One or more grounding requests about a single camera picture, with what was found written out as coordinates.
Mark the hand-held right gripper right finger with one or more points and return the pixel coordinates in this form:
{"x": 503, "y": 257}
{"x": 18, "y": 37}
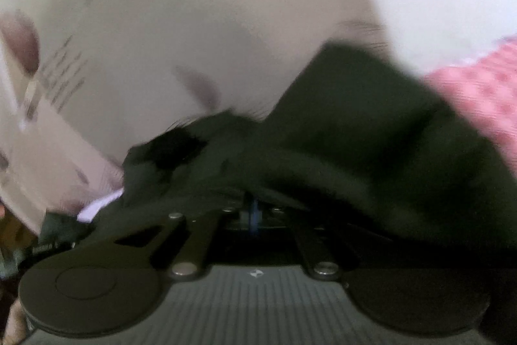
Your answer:
{"x": 312, "y": 249}

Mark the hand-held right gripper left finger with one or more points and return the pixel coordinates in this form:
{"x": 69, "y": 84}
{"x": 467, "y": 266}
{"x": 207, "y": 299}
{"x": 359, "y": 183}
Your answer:
{"x": 194, "y": 244}

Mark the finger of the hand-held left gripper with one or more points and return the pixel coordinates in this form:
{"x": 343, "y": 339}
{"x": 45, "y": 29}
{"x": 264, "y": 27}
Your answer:
{"x": 50, "y": 246}

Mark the black garment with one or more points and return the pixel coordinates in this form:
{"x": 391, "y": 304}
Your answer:
{"x": 343, "y": 126}

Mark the cream curtain with pink print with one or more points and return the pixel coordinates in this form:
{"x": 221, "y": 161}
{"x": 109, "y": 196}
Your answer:
{"x": 202, "y": 25}

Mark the pink checked bedsheet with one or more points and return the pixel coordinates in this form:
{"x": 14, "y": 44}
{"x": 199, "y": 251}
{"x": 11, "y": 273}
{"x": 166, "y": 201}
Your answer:
{"x": 484, "y": 94}

